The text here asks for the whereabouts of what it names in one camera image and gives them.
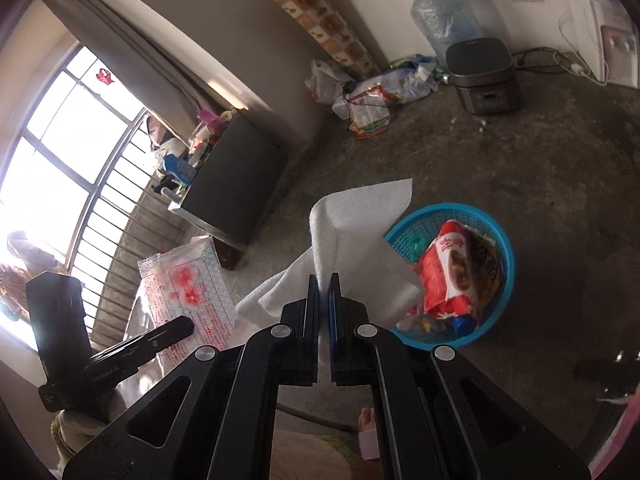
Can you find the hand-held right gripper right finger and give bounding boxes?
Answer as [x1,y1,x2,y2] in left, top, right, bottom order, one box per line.
[327,272,593,480]

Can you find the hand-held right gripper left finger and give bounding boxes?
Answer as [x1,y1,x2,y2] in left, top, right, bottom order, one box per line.
[62,274,321,480]

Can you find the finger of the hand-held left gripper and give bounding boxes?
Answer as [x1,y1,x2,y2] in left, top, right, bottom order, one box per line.
[89,316,196,368]

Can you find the white wet wipes packet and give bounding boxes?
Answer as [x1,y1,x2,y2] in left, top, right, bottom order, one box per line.
[137,236,238,352]

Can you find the white tissue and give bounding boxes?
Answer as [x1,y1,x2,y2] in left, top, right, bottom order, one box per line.
[235,177,426,348]

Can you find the blue plastic basket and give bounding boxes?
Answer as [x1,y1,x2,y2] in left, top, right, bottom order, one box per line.
[384,203,516,350]

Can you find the red white snack bag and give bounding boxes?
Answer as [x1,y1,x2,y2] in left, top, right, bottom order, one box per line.
[419,219,503,321]

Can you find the person's left forearm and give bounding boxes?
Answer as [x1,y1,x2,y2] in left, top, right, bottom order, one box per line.
[50,400,126,471]

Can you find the brown hanging garment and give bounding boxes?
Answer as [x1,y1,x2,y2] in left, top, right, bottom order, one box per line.
[0,230,56,321]

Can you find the metal balcony railing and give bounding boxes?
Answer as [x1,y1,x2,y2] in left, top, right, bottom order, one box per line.
[65,110,191,336]

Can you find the fuzzy cream clothing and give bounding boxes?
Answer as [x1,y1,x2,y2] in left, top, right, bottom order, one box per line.
[270,427,361,480]

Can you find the large window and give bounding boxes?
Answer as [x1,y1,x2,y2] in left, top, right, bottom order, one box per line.
[0,42,151,321]

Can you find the grey cabinet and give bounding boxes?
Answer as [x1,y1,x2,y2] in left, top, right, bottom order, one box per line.
[167,110,288,251]

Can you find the blue detergent bottle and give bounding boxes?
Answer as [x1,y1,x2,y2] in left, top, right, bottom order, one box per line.
[162,154,198,183]

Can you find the pile of stuffed bags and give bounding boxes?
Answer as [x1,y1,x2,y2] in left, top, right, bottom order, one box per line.
[145,115,191,161]

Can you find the red white floor packet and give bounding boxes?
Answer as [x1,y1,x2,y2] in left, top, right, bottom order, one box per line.
[347,85,393,141]

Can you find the white plastic bag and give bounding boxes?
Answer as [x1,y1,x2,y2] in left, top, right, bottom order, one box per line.
[306,59,353,106]

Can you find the clear plastic bags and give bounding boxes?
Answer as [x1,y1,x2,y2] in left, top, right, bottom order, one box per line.
[380,55,441,106]

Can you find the black rice cooker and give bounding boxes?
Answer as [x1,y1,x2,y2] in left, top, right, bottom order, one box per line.
[445,39,521,115]

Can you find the patterned rolled mat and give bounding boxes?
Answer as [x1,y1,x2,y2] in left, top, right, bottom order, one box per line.
[266,0,383,78]

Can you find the beige curtain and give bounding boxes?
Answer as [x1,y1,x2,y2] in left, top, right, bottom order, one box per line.
[40,0,251,111]

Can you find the clear empty water jug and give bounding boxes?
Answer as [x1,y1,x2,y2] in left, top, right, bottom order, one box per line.
[411,0,483,68]

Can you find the white water dispenser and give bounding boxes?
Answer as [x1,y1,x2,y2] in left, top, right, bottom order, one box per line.
[562,0,640,86]

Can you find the black power cable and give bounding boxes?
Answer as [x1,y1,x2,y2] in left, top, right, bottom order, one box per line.
[510,47,576,71]

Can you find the white power cable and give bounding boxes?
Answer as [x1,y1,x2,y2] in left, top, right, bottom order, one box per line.
[557,5,608,83]

